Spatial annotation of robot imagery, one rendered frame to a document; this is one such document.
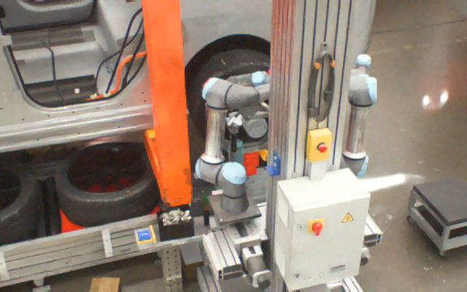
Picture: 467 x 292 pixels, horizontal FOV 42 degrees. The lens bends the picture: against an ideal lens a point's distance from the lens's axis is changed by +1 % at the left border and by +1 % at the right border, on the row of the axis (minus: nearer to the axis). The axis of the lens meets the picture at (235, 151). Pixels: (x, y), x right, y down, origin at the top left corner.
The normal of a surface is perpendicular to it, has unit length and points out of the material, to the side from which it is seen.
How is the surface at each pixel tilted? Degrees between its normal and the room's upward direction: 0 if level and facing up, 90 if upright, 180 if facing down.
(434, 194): 0
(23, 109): 91
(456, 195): 0
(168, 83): 90
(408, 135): 0
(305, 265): 93
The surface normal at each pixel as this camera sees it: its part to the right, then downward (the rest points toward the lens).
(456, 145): 0.00, -0.82
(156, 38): 0.30, 0.55
